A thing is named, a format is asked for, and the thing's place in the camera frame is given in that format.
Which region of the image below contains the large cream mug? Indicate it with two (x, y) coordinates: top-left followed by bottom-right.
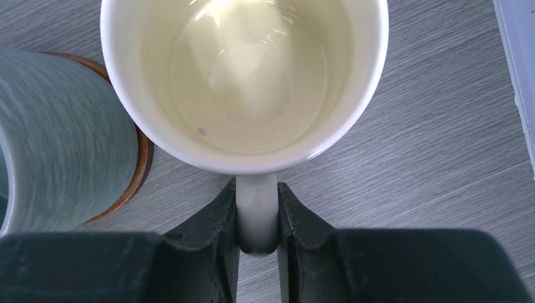
(100, 1), (389, 255)

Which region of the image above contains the grey mug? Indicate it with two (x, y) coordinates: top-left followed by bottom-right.
(1, 49), (138, 235)

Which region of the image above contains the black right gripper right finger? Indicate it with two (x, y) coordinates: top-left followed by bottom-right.
(278, 183), (531, 302)

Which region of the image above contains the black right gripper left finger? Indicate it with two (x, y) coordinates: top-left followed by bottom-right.
(1, 181), (239, 302)

